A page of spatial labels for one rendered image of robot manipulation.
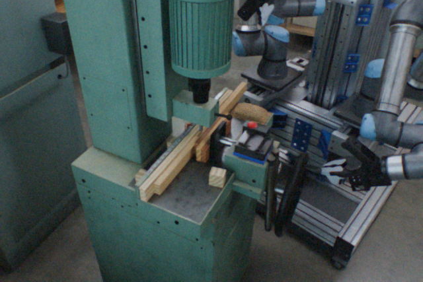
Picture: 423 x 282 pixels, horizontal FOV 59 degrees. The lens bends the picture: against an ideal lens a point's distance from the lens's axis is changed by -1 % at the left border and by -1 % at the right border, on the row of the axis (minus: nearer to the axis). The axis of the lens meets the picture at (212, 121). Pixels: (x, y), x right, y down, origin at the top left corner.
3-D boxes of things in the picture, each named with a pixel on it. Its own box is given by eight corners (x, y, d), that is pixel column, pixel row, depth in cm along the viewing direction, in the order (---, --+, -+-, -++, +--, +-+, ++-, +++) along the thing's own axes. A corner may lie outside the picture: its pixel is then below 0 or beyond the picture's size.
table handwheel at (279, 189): (301, 207, 142) (278, 258, 118) (251, 189, 149) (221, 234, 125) (319, 140, 129) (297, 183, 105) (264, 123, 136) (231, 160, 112)
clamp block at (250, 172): (262, 190, 117) (265, 169, 112) (222, 176, 122) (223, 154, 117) (277, 162, 128) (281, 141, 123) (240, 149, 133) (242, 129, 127)
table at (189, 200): (230, 253, 102) (232, 240, 99) (137, 212, 113) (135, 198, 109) (295, 131, 146) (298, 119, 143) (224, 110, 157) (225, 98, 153)
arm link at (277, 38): (290, 59, 179) (295, 32, 171) (263, 61, 177) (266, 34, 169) (281, 48, 188) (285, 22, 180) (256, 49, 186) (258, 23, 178)
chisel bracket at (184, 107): (209, 132, 121) (209, 110, 116) (172, 120, 126) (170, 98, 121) (219, 120, 127) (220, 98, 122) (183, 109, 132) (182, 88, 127)
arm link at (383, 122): (399, -23, 112) (360, 135, 110) (439, -18, 109) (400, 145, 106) (392, -6, 123) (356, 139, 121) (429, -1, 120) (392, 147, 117)
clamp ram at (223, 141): (230, 164, 122) (231, 142, 116) (209, 156, 124) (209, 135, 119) (241, 147, 128) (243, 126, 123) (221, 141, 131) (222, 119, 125)
